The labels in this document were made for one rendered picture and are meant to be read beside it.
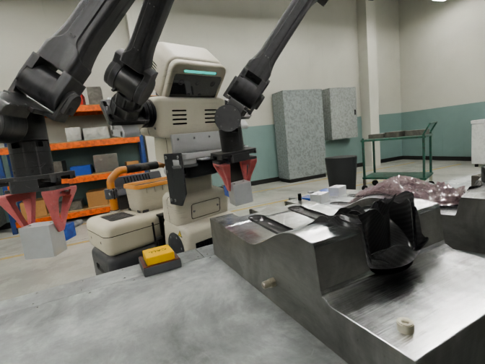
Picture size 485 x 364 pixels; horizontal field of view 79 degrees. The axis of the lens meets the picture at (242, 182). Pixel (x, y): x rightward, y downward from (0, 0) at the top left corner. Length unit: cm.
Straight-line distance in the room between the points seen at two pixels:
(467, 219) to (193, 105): 78
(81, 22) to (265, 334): 54
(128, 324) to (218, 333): 15
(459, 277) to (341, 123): 713
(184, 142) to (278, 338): 67
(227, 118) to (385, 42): 881
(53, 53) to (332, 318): 55
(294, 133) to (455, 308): 615
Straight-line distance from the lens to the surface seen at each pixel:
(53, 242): 58
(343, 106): 763
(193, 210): 101
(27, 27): 636
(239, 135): 72
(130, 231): 121
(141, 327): 53
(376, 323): 37
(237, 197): 74
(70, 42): 57
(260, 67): 74
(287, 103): 644
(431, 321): 39
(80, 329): 57
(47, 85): 56
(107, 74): 84
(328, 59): 794
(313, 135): 676
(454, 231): 74
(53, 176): 55
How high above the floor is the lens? 107
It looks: 8 degrees down
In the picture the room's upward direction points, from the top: 6 degrees counter-clockwise
